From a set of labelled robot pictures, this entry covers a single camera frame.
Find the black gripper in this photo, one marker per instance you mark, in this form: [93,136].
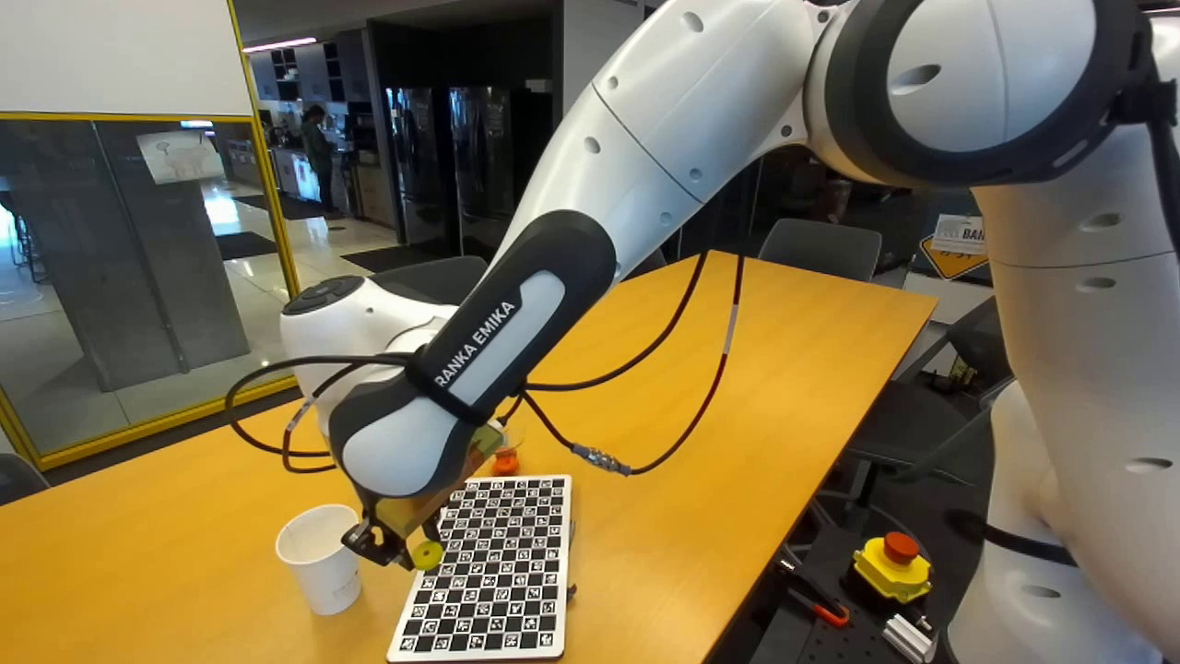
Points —
[398,517]

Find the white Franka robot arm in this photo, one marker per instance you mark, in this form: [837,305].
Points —
[688,114]

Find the white paper cup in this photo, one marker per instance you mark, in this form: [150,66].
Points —
[316,573]

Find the white hexagon patterned board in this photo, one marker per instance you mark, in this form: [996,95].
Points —
[504,591]

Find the person in background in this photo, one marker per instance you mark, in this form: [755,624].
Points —
[316,142]

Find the yellow emergency stop button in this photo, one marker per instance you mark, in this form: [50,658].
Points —
[895,570]

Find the silver metal block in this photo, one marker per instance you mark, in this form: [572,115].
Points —
[910,637]

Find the black office chair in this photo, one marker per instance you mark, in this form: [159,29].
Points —
[945,418]

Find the yellow diamond sign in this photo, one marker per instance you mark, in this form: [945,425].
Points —
[953,257]

